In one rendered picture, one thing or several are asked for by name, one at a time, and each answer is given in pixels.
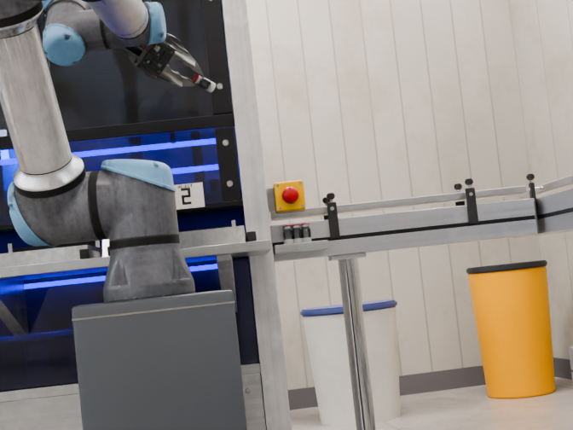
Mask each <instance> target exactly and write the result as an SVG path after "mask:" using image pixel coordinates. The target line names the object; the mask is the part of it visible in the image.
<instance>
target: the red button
mask: <svg viewBox="0 0 573 430"><path fill-rule="evenodd" d="M282 199H283V200H284V201H285V202H286V203H288V204H292V203H294V202H296V201H297V199H298V191H297V190H296V189H295V188H294V187H287V188H285V189H284V190H283V192H282Z"/></svg>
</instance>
